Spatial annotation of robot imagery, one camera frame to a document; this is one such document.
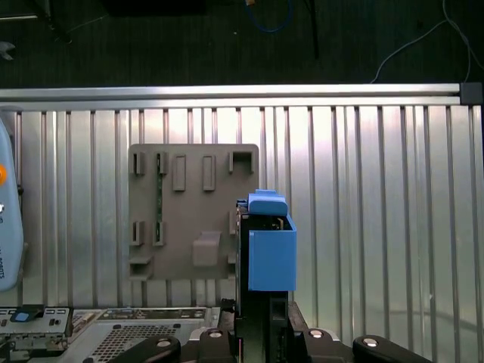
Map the green RAM stick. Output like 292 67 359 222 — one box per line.
154 152 165 243

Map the black PC case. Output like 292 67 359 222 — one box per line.
0 303 237 363

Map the hard disk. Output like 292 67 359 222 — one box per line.
233 188 299 363

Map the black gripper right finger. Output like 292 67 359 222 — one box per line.
286 300 434 363

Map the white floor cable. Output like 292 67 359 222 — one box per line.
369 0 484 85

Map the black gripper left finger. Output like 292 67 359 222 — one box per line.
112 297 238 363

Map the pale blue teach pendant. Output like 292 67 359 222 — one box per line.
0 106 26 293

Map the grey parts rack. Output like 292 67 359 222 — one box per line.
127 142 260 283

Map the blue floor cable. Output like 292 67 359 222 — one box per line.
245 0 294 34

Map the black table corner cap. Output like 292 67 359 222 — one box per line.
460 82 484 104

